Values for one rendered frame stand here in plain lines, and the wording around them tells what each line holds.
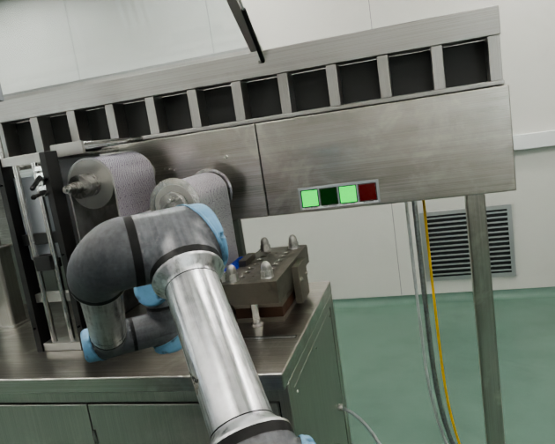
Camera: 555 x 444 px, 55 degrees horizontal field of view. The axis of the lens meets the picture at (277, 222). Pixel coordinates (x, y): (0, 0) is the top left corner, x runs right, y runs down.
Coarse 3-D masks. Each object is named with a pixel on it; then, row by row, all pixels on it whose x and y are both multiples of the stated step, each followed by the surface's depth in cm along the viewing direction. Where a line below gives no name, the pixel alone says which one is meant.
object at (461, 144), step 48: (432, 96) 154; (480, 96) 151; (144, 144) 179; (192, 144) 175; (240, 144) 171; (288, 144) 167; (336, 144) 163; (384, 144) 160; (432, 144) 156; (480, 144) 153; (0, 192) 197; (240, 192) 174; (288, 192) 170; (384, 192) 163; (432, 192) 159; (480, 192) 156
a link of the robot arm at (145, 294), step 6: (138, 288) 115; (144, 288) 114; (150, 288) 114; (138, 294) 115; (144, 294) 115; (150, 294) 114; (156, 294) 114; (138, 300) 116; (144, 300) 115; (150, 300) 115; (156, 300) 114; (162, 300) 115; (150, 306) 115; (156, 306) 117; (162, 306) 117; (168, 306) 117
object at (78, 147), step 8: (56, 144) 147; (64, 144) 146; (72, 144) 146; (80, 144) 145; (88, 144) 149; (96, 144) 153; (104, 144) 170; (120, 144) 170; (64, 152) 147; (72, 152) 146; (80, 152) 146
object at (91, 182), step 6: (84, 174) 146; (90, 174) 148; (72, 180) 145; (78, 180) 144; (84, 180) 144; (90, 180) 146; (96, 180) 148; (84, 186) 144; (90, 186) 145; (96, 186) 148; (84, 192) 145; (90, 192) 146; (96, 192) 149; (78, 198) 146
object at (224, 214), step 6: (228, 204) 166; (222, 210) 160; (228, 210) 165; (222, 216) 160; (228, 216) 165; (222, 222) 159; (228, 222) 164; (228, 228) 163; (228, 234) 163; (234, 234) 168; (228, 240) 162; (234, 240) 168; (228, 246) 162; (234, 246) 167; (228, 252) 162; (234, 252) 167; (228, 258) 161; (234, 258) 166; (228, 264) 160
